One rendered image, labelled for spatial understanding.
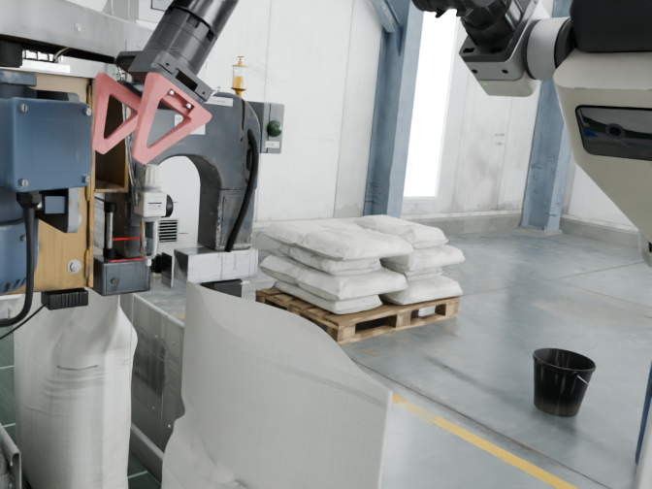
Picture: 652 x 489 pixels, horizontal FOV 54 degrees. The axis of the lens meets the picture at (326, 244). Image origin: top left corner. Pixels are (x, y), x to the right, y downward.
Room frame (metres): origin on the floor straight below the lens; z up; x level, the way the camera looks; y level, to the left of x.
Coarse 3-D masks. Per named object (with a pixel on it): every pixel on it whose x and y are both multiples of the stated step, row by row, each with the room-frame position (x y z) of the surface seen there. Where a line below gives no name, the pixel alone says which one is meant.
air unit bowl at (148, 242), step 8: (144, 224) 0.94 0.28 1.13; (152, 224) 0.94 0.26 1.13; (144, 232) 0.94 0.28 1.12; (152, 232) 0.94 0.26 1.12; (144, 240) 0.94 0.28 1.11; (152, 240) 0.94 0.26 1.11; (144, 248) 0.94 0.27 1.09; (152, 248) 0.94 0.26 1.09; (144, 256) 0.94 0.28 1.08; (152, 256) 0.94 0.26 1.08
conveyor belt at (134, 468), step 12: (0, 336) 2.30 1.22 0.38; (12, 336) 2.31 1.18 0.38; (0, 348) 2.18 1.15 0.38; (12, 348) 2.19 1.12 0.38; (0, 360) 2.08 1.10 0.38; (12, 360) 2.09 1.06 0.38; (0, 372) 1.99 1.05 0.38; (12, 372) 2.00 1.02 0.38; (0, 384) 1.89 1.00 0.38; (12, 384) 1.90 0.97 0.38; (0, 396) 1.82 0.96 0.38; (12, 396) 1.82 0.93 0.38; (0, 408) 1.74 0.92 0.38; (12, 408) 1.74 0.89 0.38; (0, 420) 1.67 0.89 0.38; (12, 420) 1.68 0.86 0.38; (12, 432) 1.61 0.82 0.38; (132, 456) 1.55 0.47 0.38; (132, 468) 1.49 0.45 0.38; (144, 468) 1.50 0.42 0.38; (24, 480) 1.39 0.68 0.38; (132, 480) 1.43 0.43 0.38; (144, 480) 1.44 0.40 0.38
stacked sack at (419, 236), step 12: (372, 216) 4.61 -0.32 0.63; (384, 216) 4.69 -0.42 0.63; (372, 228) 4.40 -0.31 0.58; (384, 228) 4.32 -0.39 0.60; (396, 228) 4.29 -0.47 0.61; (408, 228) 4.29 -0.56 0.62; (420, 228) 4.33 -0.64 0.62; (432, 228) 4.35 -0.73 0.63; (408, 240) 4.16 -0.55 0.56; (420, 240) 4.20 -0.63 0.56; (432, 240) 4.28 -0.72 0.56; (444, 240) 4.35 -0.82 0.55
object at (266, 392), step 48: (192, 288) 0.99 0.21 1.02; (192, 336) 0.98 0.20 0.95; (240, 336) 0.94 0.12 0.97; (288, 336) 0.89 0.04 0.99; (192, 384) 0.97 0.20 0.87; (240, 384) 0.76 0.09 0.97; (288, 384) 0.72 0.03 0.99; (336, 384) 0.69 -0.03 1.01; (192, 432) 0.90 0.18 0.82; (240, 432) 0.76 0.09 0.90; (288, 432) 0.72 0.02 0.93; (336, 432) 0.69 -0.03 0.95; (384, 432) 0.64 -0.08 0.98; (192, 480) 0.82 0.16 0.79; (240, 480) 0.76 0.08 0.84; (288, 480) 0.72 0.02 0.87; (336, 480) 0.68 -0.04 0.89
